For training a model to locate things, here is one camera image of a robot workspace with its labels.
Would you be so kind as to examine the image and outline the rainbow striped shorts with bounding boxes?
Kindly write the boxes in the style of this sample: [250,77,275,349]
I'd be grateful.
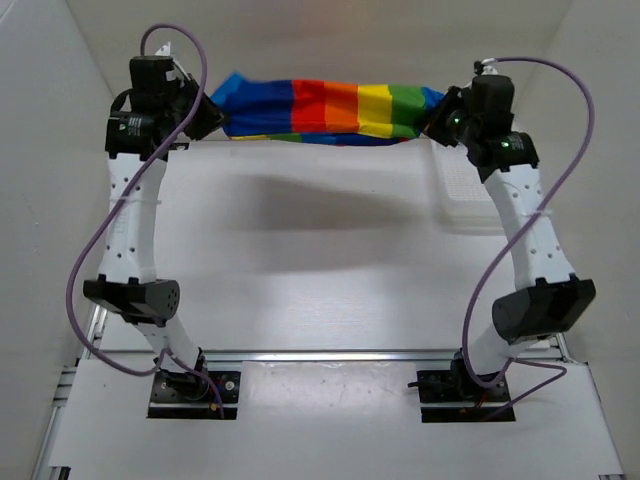
[211,73,444,147]

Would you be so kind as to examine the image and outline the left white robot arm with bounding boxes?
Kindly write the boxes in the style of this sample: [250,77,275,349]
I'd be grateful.
[83,54,225,400]

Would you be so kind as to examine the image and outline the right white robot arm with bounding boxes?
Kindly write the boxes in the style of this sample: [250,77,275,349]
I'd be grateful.
[424,74,596,400]

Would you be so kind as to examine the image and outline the small black corner label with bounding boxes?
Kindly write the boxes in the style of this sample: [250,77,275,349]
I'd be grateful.
[170,142,190,151]

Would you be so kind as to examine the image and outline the white perforated plastic basket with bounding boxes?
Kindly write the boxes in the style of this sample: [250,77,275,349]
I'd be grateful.
[431,141,502,235]

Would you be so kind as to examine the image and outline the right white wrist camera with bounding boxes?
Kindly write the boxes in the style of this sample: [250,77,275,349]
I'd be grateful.
[473,58,499,76]

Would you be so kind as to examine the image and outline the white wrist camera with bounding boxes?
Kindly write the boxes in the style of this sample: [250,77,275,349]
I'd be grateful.
[473,58,499,76]
[155,41,174,58]

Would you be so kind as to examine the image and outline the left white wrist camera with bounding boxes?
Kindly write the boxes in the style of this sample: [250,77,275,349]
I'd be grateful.
[155,41,174,58]

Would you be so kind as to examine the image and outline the aluminium front rail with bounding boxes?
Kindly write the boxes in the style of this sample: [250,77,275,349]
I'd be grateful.
[206,349,455,363]

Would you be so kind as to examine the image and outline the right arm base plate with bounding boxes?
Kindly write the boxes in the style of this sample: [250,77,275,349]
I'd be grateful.
[407,359,516,424]

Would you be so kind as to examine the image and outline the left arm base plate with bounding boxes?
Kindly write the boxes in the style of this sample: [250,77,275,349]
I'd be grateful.
[147,369,241,421]

